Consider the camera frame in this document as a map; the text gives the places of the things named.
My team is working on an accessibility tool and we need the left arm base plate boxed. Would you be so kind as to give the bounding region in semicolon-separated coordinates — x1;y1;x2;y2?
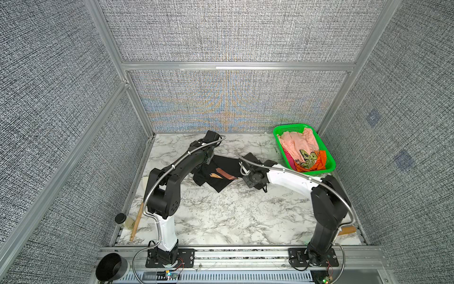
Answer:
145;248;195;269

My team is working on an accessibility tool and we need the black t-shirt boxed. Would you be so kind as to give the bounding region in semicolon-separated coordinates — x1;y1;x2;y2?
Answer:
191;155;243;193

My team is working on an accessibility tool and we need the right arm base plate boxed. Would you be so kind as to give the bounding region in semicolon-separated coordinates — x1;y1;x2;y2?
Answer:
287;247;339;268

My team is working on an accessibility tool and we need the small jar black lid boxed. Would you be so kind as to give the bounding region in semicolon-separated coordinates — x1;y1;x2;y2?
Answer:
115;213;135;231

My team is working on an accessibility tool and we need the wooden roller far right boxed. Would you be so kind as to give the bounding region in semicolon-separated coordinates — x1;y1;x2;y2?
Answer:
338;226;357;235

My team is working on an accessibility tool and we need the green plastic basket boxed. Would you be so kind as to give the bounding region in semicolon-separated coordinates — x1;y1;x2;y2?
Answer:
273;124;336;176

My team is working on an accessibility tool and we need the orange graphic t-shirt in basket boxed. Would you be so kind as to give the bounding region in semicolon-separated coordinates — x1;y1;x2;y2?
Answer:
295;150;327;172

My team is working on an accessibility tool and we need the pink t-shirt in basket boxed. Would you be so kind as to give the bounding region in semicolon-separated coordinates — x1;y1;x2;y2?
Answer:
278;128;319;162

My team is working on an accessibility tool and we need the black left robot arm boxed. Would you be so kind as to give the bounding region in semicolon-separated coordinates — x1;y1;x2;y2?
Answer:
142;130;225;265

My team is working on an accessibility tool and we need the aluminium frame of enclosure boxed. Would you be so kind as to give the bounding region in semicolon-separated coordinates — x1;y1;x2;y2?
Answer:
1;1;401;275

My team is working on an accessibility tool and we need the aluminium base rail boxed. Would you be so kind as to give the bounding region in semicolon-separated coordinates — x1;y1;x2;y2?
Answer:
97;245;398;284

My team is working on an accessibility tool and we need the white spatula wooden handle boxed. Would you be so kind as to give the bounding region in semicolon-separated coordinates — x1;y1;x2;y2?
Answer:
129;175;150;243

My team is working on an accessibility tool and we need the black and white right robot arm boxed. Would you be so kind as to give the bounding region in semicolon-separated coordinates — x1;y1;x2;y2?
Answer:
240;156;355;266

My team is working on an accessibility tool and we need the magenta cloth in basket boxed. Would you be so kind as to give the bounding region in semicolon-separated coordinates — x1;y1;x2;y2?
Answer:
283;149;297;170

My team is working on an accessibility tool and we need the black cup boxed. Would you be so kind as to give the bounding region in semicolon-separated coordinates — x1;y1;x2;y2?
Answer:
95;253;130;282

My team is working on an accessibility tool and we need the right metal cable conduit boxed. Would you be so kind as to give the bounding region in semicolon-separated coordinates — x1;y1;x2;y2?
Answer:
238;155;356;228

